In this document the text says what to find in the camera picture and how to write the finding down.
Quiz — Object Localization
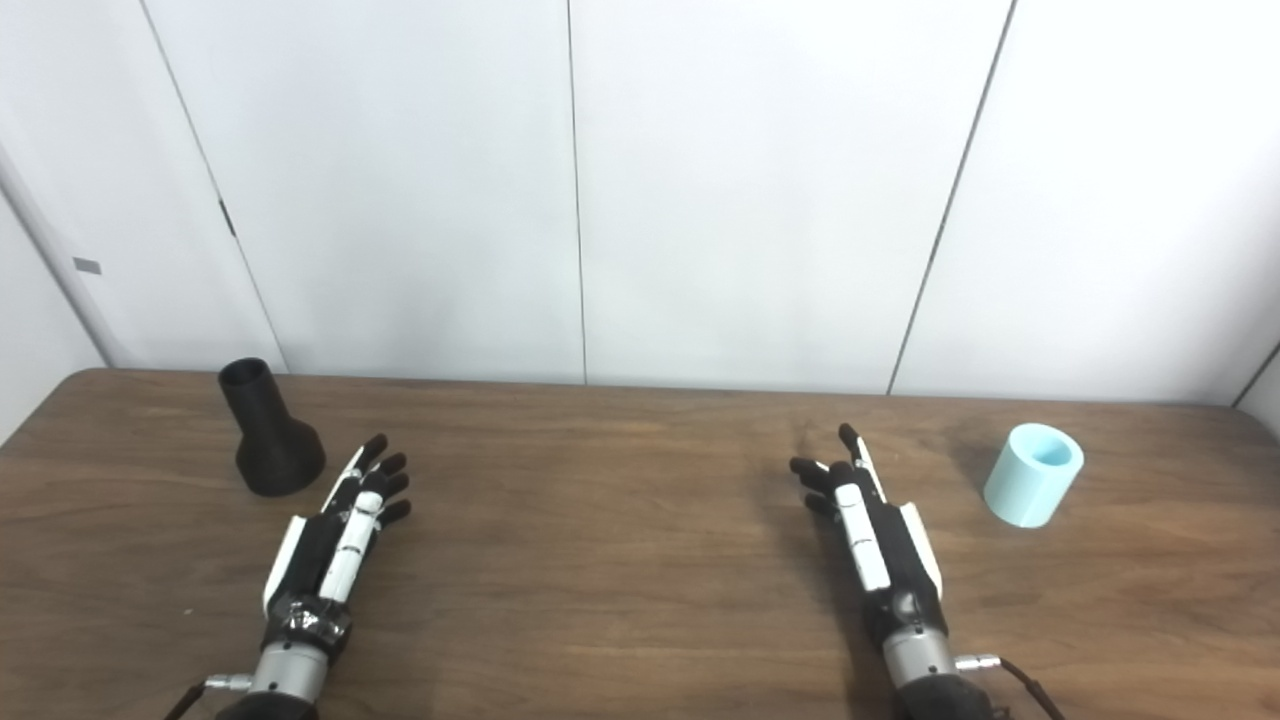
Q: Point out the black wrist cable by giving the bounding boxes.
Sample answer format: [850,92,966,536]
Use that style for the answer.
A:
[164,674,253,720]
[954,653,1067,720]

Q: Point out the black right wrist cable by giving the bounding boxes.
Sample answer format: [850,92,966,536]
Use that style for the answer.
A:
[954,653,1067,720]

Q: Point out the black funnel-shaped nozzle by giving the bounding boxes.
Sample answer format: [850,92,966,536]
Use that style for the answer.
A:
[218,357,327,498]

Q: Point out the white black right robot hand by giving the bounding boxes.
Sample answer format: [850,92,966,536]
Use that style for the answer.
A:
[789,423,949,653]

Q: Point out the light-blue cylindrical hose piece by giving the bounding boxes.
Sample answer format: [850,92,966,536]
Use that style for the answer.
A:
[983,422,1085,529]

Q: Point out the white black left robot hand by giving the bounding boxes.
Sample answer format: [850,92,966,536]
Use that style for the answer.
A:
[262,433,413,656]

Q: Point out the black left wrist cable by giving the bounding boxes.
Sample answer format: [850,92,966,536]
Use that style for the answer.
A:
[164,674,253,720]

